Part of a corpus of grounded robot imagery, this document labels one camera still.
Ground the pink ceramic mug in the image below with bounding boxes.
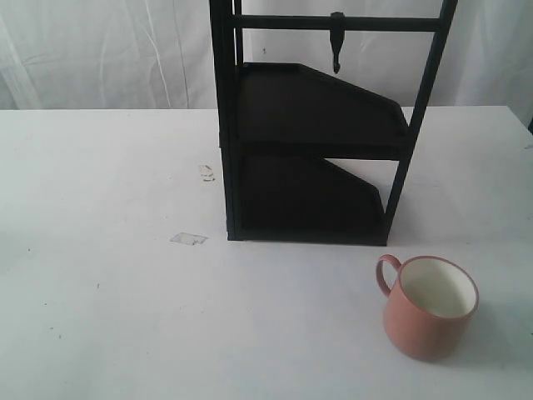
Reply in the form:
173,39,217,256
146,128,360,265
376,254,480,362

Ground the small tape scrap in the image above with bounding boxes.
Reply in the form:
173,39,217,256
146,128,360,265
199,165,216,182

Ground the black metal shelf rack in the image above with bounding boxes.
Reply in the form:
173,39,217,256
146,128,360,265
209,1,456,246

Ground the clear tape piece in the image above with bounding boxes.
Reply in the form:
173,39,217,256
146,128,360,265
170,232,207,246

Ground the black rack hook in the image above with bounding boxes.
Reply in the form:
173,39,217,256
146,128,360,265
329,12,345,74

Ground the white backdrop curtain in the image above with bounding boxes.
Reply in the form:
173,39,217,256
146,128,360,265
1,1,532,121

